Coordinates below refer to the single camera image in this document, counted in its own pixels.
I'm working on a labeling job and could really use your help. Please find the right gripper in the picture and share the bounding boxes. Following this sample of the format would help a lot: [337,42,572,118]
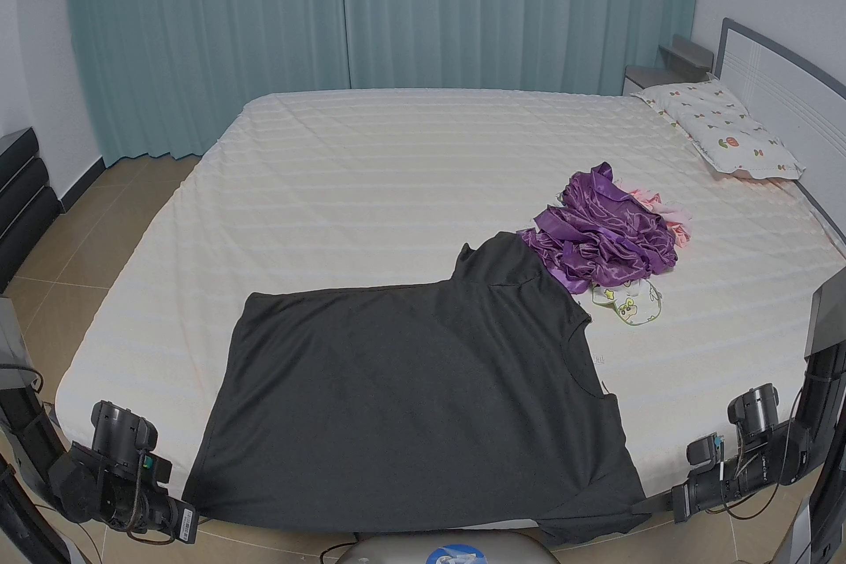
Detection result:
[671,470,741,524]

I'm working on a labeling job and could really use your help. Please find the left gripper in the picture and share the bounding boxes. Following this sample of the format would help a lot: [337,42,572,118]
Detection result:
[111,482,199,544]

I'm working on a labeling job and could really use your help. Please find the black T-shirt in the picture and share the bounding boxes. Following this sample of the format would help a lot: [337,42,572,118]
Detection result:
[182,231,652,547]

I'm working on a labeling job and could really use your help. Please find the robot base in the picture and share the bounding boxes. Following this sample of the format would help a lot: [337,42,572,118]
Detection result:
[337,531,549,564]

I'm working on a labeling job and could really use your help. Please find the bed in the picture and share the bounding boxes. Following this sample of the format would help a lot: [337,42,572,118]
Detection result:
[54,17,846,549]

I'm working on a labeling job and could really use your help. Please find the white printed garment green trim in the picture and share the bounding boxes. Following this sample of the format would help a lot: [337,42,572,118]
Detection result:
[590,280,664,327]

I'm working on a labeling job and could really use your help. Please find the pink garment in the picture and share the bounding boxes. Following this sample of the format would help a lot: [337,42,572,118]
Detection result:
[624,188,695,248]

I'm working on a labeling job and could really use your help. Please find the purple satin garment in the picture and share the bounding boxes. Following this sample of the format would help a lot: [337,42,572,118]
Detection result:
[519,161,680,294]

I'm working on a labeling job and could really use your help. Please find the black chest of drawers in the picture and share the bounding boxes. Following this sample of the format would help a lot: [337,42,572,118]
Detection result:
[0,126,62,285]

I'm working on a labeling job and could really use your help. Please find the white printed pillow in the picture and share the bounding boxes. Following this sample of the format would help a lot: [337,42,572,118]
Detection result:
[631,79,807,180]

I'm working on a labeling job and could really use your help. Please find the grey bedside table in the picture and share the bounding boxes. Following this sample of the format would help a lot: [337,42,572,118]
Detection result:
[623,34,716,98]

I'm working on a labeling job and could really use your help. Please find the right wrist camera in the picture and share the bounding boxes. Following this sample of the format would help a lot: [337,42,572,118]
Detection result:
[686,432,724,470]

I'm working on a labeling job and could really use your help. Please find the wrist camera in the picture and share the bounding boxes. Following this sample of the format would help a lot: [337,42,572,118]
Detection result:
[135,449,174,486]
[686,432,724,470]

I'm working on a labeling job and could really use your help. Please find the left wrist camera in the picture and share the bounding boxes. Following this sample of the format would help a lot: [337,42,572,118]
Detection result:
[135,449,174,486]

